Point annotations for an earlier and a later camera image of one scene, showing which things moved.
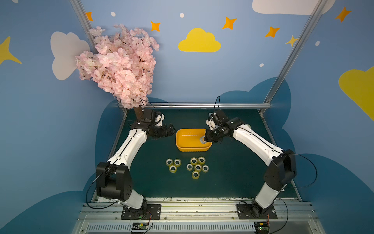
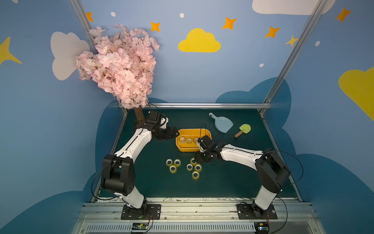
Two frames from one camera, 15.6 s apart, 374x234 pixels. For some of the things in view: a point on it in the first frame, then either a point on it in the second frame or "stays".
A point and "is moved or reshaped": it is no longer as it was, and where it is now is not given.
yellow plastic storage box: (188, 140) stays
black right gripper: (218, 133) -> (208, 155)
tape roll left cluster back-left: (169, 162) stays
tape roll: (194, 161) stays
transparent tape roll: (201, 141) is moved or reshaped
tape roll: (189, 166) stays
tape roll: (197, 167) stays
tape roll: (195, 174) stays
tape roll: (205, 168) -> (189, 141)
